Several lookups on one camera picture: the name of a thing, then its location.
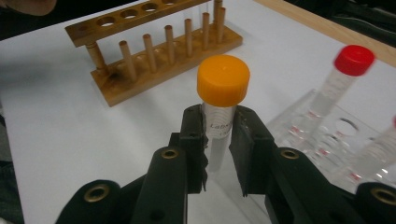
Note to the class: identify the orange cap test tube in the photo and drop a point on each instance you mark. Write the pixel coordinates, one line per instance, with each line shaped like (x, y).
(222, 81)

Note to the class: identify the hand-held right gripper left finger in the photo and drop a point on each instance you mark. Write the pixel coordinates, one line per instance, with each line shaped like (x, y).
(196, 140)

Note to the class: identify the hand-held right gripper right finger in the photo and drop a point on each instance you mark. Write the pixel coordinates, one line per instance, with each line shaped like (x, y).
(252, 146)

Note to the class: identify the clear acrylic test tube rack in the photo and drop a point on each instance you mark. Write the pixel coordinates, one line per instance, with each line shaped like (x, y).
(336, 146)

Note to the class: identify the wooden test tube rack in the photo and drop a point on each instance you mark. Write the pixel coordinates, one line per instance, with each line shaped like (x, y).
(162, 74)

